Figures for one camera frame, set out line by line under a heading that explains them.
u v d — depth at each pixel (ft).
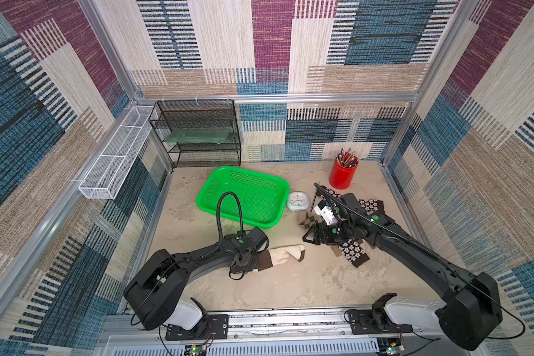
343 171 3.45
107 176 3.01
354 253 2.93
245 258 2.09
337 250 2.94
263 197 3.17
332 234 2.21
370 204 3.37
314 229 2.30
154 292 1.40
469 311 1.26
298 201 3.35
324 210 2.43
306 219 3.20
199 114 3.34
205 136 3.46
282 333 2.40
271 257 2.86
